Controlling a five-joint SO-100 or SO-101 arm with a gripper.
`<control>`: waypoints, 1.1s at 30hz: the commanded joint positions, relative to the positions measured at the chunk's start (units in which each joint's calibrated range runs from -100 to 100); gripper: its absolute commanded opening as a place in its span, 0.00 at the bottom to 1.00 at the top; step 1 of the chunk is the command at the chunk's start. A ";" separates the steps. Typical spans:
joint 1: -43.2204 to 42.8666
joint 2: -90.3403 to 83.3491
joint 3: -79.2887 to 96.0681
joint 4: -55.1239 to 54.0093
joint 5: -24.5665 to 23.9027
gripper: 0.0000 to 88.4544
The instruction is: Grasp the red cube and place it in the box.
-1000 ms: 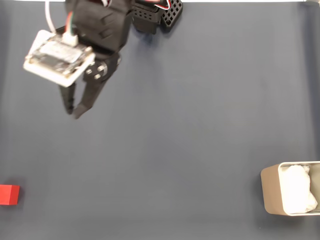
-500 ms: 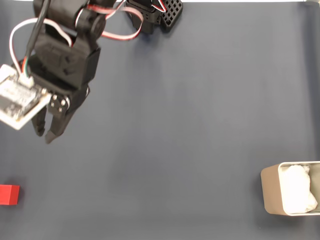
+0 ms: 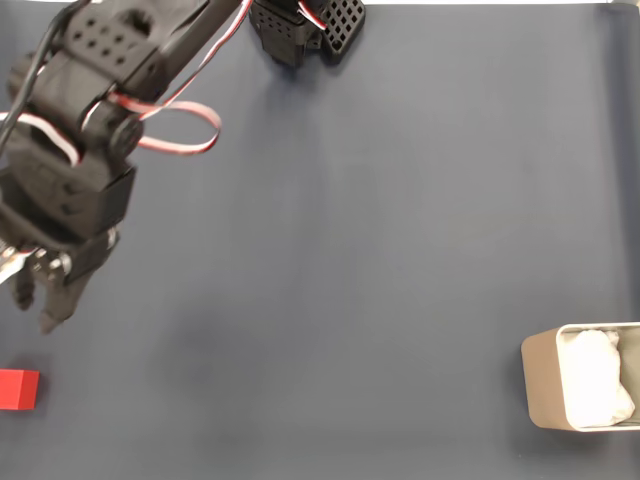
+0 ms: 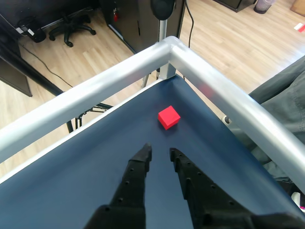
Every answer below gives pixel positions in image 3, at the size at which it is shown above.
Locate red white servo wire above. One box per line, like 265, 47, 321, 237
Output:
107, 0, 256, 157
296, 0, 330, 30
0, 112, 82, 166

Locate dark blue table mat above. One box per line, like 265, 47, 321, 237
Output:
0, 3, 640, 480

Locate black camera cable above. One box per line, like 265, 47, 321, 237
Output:
0, 0, 96, 151

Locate white crumpled tissue paper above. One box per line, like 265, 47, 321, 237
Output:
569, 328, 636, 429

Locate white camera board mount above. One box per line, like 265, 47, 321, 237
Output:
0, 247, 24, 284

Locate red cube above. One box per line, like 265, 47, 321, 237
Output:
0, 368, 41, 411

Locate beige metal box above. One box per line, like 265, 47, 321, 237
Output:
520, 322, 640, 432

